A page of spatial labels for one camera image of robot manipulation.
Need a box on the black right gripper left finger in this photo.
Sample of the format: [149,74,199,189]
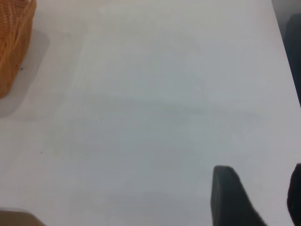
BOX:
[210,165,268,226]

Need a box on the dark blue object beside table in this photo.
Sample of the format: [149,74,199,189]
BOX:
[283,13,301,108]

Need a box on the orange woven wicker basket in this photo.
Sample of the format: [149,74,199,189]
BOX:
[0,0,37,99]

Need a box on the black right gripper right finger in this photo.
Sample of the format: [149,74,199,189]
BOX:
[286,163,301,226]

